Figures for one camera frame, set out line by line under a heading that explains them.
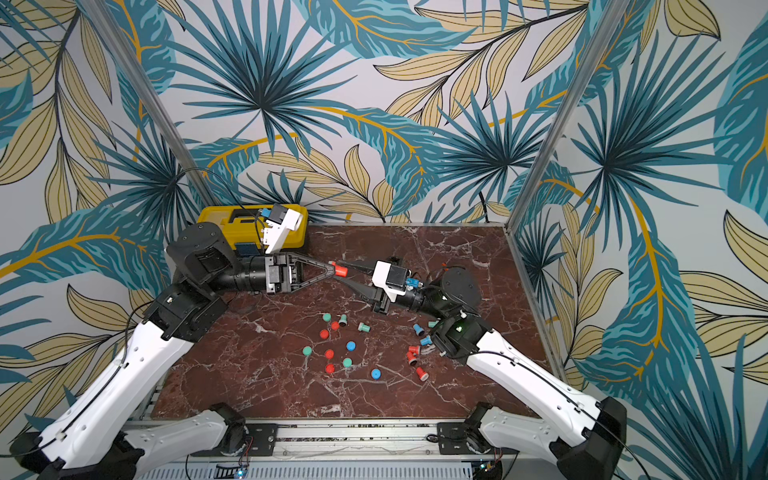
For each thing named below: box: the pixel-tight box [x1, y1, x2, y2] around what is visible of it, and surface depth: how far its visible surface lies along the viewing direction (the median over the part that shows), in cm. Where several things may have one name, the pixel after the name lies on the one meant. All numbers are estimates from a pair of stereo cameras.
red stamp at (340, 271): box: [331, 261, 348, 278], surface depth 51 cm
